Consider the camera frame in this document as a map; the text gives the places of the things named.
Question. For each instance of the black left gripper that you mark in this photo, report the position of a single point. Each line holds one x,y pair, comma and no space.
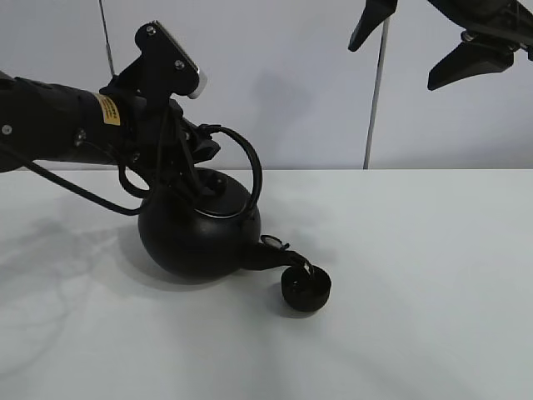
122,127

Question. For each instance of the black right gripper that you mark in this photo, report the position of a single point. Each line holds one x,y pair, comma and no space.
508,21

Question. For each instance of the small black teacup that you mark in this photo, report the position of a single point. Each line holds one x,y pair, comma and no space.
305,291

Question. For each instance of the black teapot with handle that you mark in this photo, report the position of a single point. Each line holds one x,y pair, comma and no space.
218,233

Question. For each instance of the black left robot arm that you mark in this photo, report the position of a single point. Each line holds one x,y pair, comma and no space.
40,122

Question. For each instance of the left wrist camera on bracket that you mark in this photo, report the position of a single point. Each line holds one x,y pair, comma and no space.
163,68

